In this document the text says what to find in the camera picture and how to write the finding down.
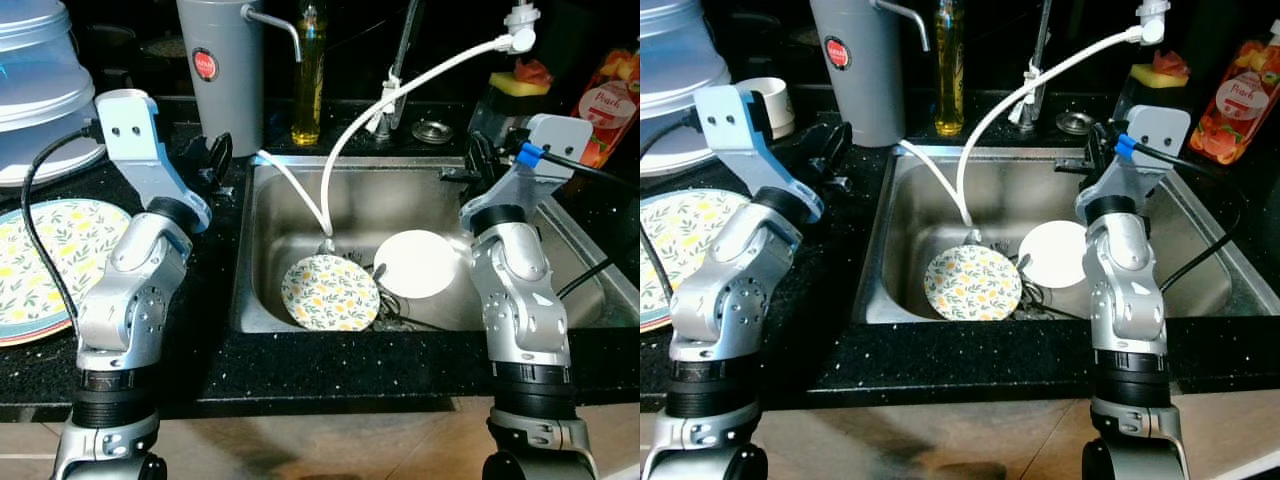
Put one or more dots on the small lemon print plate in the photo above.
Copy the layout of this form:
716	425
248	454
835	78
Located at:
330	293
972	283

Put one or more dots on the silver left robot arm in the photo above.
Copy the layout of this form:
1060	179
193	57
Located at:
130	290
720	290

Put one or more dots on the round metal drain cap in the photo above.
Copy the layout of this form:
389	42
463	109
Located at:
433	130
1075	122

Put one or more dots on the stainless steel sink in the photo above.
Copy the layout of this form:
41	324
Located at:
1040	180
400	190

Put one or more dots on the grey jug with red badge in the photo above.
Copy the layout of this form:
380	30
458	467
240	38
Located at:
230	100
860	95

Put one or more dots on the white printed mug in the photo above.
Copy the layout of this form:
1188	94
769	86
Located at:
780	100

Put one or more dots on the yellow sponge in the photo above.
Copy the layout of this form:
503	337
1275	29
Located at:
1150	76
510	86

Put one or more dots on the white bowl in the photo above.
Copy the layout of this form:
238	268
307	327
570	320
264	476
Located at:
1055	253
415	263

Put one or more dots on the pink scrubber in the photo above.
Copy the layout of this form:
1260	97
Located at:
1172	62
535	70

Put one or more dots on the yellow oil bottle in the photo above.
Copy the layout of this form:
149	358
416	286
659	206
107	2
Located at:
950	80
308	90

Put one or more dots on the metal faucet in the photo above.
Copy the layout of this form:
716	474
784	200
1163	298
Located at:
405	60
1038	55

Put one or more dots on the steel cutlery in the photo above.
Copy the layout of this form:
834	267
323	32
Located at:
400	312
1045	302

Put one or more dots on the white tiered container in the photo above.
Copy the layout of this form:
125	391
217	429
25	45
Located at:
680	80
40	90

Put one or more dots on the wide beige cabinet door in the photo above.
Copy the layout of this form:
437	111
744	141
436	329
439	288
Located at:
320	445
930	440

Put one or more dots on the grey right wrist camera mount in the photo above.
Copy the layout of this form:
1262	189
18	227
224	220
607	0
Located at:
1162	128
557	138

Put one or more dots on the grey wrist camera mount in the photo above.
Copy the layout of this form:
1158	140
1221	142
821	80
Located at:
125	125
1162	128
557	138
730	125

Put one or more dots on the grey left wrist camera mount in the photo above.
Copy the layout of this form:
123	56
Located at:
125	125
730	125

